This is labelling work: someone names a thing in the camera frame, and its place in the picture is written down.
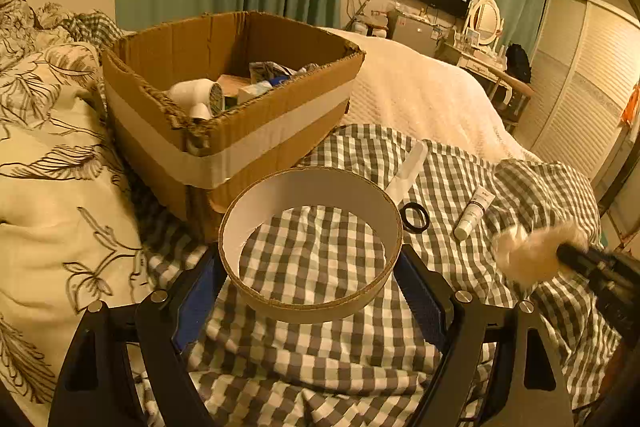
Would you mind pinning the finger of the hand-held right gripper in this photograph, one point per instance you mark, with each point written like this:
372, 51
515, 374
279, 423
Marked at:
615, 302
580, 257

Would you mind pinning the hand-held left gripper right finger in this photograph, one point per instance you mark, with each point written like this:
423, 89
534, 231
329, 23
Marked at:
425, 302

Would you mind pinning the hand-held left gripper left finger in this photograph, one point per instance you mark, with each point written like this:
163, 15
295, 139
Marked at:
200, 292

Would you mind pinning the white fluffy puff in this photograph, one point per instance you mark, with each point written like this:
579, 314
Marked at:
530, 257

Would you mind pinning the taped cardboard box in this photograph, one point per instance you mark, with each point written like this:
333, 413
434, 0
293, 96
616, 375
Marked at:
260, 142

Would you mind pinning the white bear toy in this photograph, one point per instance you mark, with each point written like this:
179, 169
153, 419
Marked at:
192, 91

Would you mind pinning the tan medicine box red panel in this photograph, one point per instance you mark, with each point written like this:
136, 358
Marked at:
232, 83

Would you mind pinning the white tube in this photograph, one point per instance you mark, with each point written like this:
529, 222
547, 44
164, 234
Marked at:
472, 214

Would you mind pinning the white plastic stick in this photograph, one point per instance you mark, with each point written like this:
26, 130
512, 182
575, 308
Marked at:
407, 172

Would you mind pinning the orange hanging item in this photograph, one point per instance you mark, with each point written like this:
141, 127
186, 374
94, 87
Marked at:
631, 107

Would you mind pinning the white louvred wardrobe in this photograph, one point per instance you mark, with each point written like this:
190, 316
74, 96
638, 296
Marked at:
575, 82

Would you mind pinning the floral duvet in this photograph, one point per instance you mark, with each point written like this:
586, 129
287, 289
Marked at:
50, 187

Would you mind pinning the wooden chair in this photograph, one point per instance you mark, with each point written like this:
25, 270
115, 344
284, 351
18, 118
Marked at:
510, 79

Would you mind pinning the black bag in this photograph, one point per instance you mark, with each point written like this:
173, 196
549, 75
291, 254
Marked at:
517, 62

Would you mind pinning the blue tissue pack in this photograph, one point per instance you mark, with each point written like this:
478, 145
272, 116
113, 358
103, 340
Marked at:
255, 93

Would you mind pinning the white blanket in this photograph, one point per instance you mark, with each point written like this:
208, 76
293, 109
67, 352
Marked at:
415, 92

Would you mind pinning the white dressing table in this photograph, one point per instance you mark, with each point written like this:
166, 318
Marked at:
475, 64

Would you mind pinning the silver zip pouch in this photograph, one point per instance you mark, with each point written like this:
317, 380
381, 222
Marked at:
267, 69

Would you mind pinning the oval white mirror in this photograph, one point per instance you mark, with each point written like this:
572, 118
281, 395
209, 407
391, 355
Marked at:
482, 19

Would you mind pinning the grey mini fridge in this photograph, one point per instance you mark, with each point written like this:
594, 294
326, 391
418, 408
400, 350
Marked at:
410, 29

